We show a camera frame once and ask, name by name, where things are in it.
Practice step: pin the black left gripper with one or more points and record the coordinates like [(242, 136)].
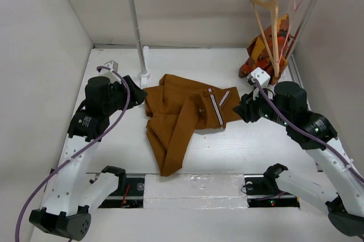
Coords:
[(137, 95)]

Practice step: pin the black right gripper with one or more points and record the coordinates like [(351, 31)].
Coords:
[(247, 107)]

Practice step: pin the brown trousers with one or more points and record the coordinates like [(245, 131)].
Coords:
[(176, 108)]

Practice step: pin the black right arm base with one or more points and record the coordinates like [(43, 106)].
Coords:
[(260, 195)]

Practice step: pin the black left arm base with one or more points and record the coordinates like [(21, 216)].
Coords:
[(131, 195)]

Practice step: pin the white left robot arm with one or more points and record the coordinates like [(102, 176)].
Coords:
[(67, 211)]

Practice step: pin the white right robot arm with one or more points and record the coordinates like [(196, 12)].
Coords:
[(343, 205)]

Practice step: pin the orange patterned garment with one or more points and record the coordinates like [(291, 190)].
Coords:
[(258, 54)]

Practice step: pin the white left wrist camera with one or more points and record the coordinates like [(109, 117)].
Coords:
[(107, 70)]

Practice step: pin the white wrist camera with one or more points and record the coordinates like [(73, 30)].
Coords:
[(260, 75), (107, 70)]

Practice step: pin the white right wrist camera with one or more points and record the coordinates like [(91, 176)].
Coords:
[(260, 75)]

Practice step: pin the pink wire hanger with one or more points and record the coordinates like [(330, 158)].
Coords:
[(295, 6)]

